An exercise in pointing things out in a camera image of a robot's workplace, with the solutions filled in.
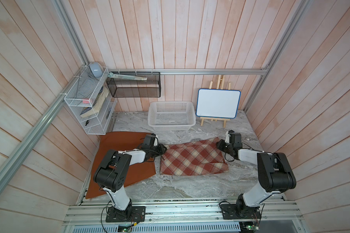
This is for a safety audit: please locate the red plaid skirt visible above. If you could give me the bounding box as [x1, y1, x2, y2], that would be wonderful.
[160, 137, 229, 176]

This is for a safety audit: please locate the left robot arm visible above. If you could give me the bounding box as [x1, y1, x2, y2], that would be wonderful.
[93, 134, 167, 211]

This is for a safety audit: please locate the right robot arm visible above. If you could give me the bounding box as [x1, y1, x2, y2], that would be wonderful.
[216, 130, 297, 212]

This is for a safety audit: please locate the white plastic basket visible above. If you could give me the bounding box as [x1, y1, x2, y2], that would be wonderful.
[148, 101, 196, 131]

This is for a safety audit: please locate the wooden easel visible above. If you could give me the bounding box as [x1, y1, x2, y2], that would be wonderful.
[200, 75, 230, 128]

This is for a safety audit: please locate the worn book on shelf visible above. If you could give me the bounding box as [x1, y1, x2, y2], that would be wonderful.
[80, 86, 109, 118]

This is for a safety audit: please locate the light green flat ruler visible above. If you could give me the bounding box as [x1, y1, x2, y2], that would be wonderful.
[108, 72, 147, 81]

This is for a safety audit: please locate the grey computer mouse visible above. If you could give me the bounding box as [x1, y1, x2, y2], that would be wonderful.
[89, 62, 104, 79]

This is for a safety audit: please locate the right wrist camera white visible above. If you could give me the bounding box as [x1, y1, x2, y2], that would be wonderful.
[225, 130, 234, 143]

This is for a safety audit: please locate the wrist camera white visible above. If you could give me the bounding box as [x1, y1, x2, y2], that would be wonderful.
[225, 130, 234, 143]
[154, 135, 159, 147]

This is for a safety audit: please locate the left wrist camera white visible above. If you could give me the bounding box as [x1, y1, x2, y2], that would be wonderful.
[154, 135, 159, 147]

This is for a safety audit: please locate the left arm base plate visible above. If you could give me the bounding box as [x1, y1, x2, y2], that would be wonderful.
[106, 206, 146, 223]

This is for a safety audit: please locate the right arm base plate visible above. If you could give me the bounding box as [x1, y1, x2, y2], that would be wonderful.
[219, 203, 261, 220]

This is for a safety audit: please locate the black wire mesh basket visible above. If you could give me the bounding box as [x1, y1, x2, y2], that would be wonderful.
[106, 71, 161, 98]

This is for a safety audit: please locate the aluminium rail frame front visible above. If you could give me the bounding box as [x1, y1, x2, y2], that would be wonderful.
[61, 196, 309, 233]

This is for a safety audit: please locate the white wire shelf rack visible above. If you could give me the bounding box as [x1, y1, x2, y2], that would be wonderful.
[64, 64, 117, 135]

